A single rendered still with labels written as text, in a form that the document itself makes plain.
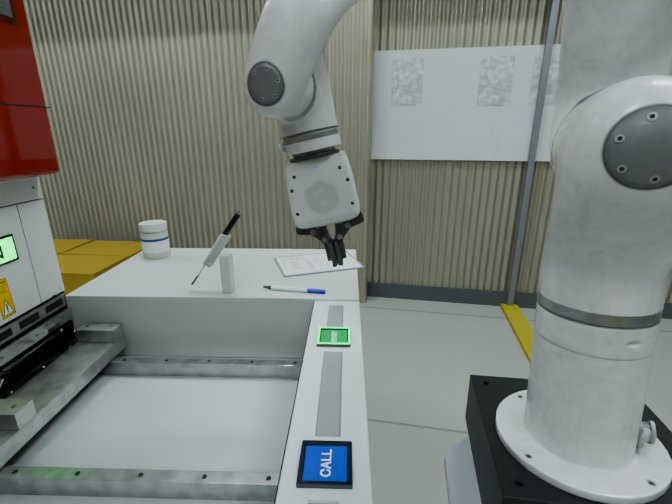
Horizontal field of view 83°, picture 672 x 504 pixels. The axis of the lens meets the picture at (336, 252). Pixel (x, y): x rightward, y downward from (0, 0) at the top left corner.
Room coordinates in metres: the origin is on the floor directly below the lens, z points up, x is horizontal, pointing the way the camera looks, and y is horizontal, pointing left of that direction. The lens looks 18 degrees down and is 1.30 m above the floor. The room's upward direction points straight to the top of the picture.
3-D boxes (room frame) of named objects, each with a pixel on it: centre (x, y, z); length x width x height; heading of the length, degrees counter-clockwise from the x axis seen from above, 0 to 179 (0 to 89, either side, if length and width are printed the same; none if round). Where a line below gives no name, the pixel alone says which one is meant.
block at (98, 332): (0.71, 0.50, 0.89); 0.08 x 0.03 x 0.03; 88
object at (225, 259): (0.77, 0.25, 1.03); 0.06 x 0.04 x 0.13; 88
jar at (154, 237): (1.02, 0.50, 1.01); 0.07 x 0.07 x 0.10
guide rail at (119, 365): (0.68, 0.30, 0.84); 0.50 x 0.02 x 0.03; 88
